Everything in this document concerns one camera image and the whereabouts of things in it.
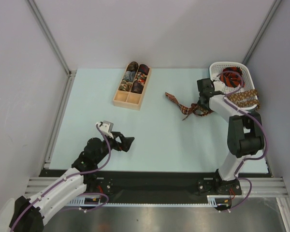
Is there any red plaid tie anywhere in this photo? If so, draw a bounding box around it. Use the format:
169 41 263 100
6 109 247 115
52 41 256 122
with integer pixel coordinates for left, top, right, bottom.
165 92 213 120

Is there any wooden compartment box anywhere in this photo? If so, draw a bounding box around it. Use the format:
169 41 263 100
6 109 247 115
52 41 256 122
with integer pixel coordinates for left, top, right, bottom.
113 64 152 110

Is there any aluminium corner post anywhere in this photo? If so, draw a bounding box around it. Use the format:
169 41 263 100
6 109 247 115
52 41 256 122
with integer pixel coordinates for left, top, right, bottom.
26 0 71 76
242 0 283 65

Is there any red navy striped tie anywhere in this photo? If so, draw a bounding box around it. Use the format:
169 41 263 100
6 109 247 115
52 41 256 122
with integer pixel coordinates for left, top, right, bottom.
219 67 243 88

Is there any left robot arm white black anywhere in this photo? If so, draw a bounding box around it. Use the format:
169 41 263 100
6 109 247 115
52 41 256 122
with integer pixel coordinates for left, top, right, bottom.
6 117 185 232

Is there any rolled green camouflage tie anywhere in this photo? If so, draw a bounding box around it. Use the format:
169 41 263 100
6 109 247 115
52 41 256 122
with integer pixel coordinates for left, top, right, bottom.
118 80 133 92

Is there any right aluminium corner post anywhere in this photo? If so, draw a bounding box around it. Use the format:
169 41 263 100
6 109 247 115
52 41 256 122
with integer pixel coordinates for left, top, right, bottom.
242 0 283 65

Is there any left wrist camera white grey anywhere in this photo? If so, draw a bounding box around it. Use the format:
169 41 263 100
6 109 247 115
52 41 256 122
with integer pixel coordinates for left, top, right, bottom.
96 121 114 138

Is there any left aluminium side rail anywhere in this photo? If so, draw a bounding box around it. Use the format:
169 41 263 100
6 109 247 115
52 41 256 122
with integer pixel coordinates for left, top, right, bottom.
42 70 77 169

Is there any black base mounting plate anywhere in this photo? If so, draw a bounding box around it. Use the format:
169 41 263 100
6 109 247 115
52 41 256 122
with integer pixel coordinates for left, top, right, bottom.
38 169 274 205

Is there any rolled colourful patterned tie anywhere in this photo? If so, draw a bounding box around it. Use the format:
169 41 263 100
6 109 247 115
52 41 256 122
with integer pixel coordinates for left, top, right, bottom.
134 72 147 85

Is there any white slotted cable duct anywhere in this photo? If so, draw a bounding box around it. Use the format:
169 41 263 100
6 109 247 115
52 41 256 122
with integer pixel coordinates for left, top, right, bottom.
66 195 231 208

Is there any left aluminium corner post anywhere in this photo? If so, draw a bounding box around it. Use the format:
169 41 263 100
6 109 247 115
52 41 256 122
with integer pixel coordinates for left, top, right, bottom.
26 0 71 76

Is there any rolled blue grey tie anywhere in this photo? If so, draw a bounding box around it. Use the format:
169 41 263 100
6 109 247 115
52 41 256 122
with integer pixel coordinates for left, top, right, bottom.
123 71 136 82

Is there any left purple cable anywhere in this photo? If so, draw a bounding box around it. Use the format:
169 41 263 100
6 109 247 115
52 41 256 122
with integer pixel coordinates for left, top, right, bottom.
9 123 116 232

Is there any brown floral tie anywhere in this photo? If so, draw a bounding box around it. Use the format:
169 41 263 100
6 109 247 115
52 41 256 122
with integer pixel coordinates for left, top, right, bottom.
227 89 260 112

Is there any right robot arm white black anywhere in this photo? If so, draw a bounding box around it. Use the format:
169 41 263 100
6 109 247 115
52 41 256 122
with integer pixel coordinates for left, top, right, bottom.
113 78 267 195

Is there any rolled camouflage tie top left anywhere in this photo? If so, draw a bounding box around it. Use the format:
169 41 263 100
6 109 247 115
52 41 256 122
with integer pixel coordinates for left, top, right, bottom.
126 61 139 72

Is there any white teal plastic basket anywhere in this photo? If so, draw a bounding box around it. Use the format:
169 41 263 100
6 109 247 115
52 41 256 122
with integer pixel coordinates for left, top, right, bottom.
209 61 260 114

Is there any rolled dark red tie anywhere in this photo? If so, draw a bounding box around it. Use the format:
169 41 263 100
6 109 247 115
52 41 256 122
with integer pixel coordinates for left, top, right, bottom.
138 64 150 75

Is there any aluminium front rail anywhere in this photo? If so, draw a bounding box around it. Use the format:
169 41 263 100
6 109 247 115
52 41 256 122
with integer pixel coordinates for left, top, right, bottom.
24 177 289 198

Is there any rolled dark purple tie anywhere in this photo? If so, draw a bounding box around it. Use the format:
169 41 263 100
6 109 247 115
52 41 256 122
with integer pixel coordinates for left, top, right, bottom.
131 81 144 94

